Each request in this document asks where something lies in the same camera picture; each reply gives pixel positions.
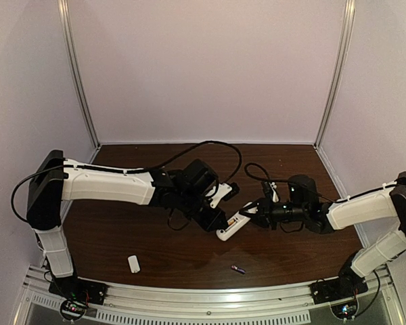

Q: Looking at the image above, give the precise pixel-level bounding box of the black camera cable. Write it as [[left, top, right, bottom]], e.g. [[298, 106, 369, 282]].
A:
[[244, 162, 397, 204], [9, 140, 243, 224]]

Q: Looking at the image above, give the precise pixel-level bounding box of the white slotted cable duct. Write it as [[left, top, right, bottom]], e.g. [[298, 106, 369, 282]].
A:
[[11, 292, 311, 324]]

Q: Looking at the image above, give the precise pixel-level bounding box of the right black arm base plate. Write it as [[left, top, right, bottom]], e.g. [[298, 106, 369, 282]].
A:
[[309, 277, 368, 304]]

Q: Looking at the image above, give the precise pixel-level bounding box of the aluminium frame post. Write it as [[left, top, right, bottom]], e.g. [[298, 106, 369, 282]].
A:
[[58, 0, 100, 148], [314, 0, 356, 150]]

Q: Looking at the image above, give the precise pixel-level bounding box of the left aluminium frame post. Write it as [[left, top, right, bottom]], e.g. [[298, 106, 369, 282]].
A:
[[58, 0, 100, 148]]

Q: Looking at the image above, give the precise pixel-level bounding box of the purple AA battery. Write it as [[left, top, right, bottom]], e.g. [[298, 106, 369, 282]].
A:
[[231, 265, 246, 274]]

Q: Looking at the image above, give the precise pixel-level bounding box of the right controller board with LEDs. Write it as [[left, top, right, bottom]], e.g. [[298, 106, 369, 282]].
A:
[[330, 299, 359, 321]]

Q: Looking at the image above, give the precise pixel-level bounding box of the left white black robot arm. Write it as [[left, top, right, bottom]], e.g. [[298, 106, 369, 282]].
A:
[[26, 150, 233, 281]]

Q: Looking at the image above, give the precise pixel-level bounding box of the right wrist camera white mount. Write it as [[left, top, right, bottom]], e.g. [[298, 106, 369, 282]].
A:
[[261, 181, 279, 203]]

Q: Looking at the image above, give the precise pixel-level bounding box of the curved aluminium front rail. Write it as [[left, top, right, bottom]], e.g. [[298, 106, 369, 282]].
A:
[[22, 265, 404, 318]]

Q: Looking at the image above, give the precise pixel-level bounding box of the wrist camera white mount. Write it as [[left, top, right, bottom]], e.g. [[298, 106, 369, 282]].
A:
[[206, 183, 240, 209], [261, 181, 279, 203]]

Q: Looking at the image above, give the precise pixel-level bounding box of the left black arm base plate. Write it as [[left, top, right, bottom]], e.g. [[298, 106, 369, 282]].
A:
[[49, 276, 108, 305]]

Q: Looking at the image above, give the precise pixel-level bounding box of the white battery cover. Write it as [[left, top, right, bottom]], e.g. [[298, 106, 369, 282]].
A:
[[127, 255, 141, 274]]

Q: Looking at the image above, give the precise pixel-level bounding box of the left black camera cable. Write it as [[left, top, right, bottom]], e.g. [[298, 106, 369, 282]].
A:
[[9, 140, 243, 224]]

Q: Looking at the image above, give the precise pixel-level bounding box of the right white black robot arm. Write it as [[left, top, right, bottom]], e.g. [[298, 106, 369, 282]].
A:
[[239, 172, 406, 295]]

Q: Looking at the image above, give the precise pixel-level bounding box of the left controller board with LEDs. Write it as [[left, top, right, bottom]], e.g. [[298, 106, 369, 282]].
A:
[[59, 299, 88, 321]]

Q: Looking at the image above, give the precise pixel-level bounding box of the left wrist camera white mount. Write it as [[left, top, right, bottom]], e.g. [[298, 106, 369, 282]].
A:
[[206, 183, 240, 209]]

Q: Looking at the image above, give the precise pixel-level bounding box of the right aluminium frame post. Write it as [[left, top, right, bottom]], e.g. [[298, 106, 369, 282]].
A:
[[314, 0, 356, 150]]

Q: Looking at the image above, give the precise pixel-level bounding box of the controller board with leds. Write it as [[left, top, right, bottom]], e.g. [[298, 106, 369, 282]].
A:
[[59, 299, 88, 321], [330, 299, 359, 321]]

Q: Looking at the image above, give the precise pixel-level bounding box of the right black camera cable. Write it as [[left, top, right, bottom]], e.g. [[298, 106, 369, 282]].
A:
[[244, 162, 397, 204]]

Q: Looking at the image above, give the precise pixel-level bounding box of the white remote control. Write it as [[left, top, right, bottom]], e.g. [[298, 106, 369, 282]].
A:
[[216, 211, 255, 242]]

